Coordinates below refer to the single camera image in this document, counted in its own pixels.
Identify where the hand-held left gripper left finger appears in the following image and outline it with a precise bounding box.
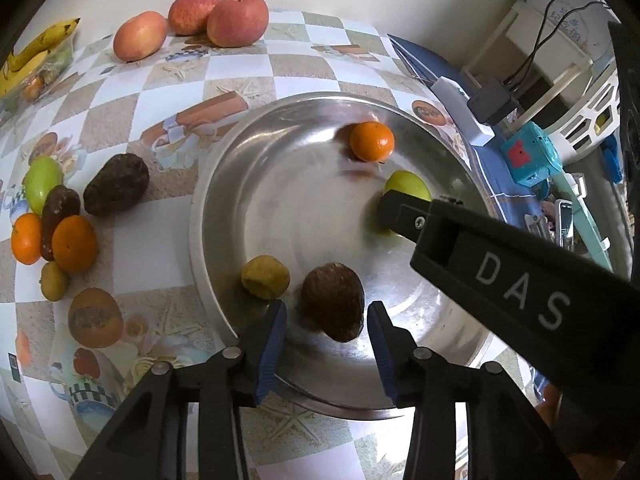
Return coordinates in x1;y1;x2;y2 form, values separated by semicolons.
70;300;288;480

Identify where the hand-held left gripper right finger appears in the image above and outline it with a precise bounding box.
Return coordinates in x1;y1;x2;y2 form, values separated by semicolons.
366;301;581;480

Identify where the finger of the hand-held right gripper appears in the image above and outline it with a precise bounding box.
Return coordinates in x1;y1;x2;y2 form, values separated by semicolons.
378;190;431;241

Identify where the green round fruit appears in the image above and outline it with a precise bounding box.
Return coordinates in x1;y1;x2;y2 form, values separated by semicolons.
25;156;65;216
382;170;432;235

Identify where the brown passion fruit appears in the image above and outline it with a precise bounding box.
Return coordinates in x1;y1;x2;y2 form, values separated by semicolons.
300;262;366;343

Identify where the large steel bowl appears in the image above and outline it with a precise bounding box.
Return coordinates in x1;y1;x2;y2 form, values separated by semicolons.
189;91;501;421

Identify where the yellow-brown kiwi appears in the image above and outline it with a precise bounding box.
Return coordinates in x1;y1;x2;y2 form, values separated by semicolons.
241;255;291;301

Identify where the orange tangerine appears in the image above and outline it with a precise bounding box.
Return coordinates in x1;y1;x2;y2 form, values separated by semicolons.
11;213;43;266
349;121;396;163
51;215;98;274

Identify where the blue cloth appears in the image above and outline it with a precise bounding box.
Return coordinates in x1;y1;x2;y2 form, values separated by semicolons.
387;34;556;261

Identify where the white power strip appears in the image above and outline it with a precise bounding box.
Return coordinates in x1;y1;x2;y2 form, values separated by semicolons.
431;76;493;147

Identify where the teal toy box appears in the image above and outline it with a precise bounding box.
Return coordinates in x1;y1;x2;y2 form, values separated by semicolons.
501;125;563;187

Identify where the black power adapter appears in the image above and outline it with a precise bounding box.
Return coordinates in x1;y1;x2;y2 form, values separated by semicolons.
467;79;521;125

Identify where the white plastic basket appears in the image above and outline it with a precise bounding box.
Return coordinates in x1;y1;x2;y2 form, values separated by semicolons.
560;65;623;161

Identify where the white rack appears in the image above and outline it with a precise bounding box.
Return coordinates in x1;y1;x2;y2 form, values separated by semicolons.
462;0;596;126

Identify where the large dark brown fruit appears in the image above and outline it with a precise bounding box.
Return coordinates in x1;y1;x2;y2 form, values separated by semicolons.
82;153;151;217

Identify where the small yellow-green kiwi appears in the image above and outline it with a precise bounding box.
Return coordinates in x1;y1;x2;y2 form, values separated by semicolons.
39;260;70;302

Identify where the red apple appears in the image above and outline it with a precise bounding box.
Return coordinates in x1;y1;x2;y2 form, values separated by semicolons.
113;11;168;63
207;0;270;48
167;0;221;37

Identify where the small dark brown fruit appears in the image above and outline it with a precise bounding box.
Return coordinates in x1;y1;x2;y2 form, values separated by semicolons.
40;185;82;262

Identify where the checkered printed tablecloth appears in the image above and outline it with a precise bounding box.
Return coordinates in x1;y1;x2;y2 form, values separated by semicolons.
0;7;546;480

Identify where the yellow banana bunch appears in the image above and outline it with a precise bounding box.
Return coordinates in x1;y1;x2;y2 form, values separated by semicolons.
0;17;81;98

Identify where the black cable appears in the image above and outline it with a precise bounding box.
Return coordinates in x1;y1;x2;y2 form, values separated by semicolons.
502;0;608;86

